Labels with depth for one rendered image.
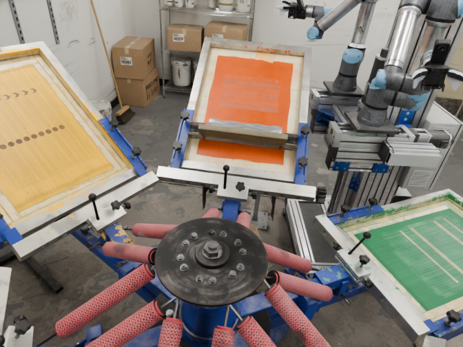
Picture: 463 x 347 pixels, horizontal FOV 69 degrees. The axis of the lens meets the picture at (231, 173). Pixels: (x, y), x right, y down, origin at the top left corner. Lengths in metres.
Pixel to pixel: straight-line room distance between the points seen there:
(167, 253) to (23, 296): 1.87
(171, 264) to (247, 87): 1.14
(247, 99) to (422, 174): 1.23
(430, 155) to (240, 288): 1.38
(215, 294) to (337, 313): 1.75
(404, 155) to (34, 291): 2.41
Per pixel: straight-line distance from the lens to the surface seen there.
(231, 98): 1.75
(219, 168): 1.51
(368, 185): 2.37
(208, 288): 0.85
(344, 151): 1.93
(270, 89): 1.79
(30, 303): 2.65
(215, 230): 0.98
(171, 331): 0.87
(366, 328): 2.54
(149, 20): 5.54
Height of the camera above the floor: 1.99
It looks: 35 degrees down
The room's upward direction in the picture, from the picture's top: 5 degrees clockwise
